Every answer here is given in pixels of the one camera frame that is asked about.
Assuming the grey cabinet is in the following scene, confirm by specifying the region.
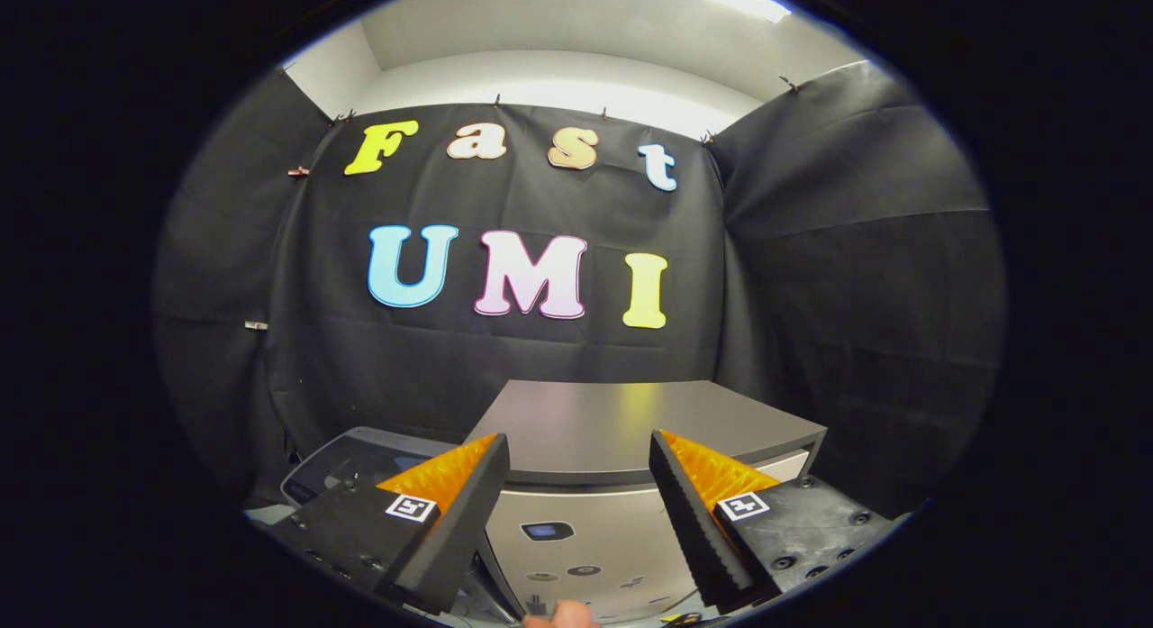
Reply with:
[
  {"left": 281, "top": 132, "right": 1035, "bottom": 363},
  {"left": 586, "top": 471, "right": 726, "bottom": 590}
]
[{"left": 463, "top": 379, "right": 828, "bottom": 625}]

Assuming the black backdrop cloth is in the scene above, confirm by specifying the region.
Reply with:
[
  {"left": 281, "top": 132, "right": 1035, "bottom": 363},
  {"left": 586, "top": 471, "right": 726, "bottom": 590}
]
[{"left": 151, "top": 59, "right": 1006, "bottom": 521}]

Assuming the grey top-load washing machine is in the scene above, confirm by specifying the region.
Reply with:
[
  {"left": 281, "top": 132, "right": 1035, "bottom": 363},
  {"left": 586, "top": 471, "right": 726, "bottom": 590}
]
[{"left": 280, "top": 426, "right": 528, "bottom": 628}]

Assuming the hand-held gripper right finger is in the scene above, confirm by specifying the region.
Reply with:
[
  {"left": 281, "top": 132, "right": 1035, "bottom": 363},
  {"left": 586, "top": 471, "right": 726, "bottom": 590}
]
[{"left": 649, "top": 429, "right": 904, "bottom": 613}]

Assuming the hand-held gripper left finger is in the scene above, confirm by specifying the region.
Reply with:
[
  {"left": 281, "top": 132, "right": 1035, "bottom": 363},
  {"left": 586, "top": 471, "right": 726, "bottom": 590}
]
[{"left": 268, "top": 432, "right": 511, "bottom": 616}]

